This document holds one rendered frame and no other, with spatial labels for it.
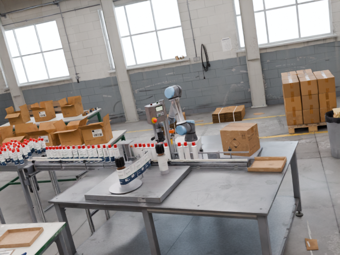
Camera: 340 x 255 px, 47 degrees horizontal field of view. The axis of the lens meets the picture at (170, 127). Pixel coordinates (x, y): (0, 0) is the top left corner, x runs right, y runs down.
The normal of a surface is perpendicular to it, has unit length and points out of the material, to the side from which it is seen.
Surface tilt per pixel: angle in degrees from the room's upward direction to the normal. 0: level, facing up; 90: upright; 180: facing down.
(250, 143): 90
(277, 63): 90
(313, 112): 87
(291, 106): 92
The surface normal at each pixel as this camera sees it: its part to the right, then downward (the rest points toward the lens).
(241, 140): -0.59, 0.32
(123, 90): -0.26, 0.30
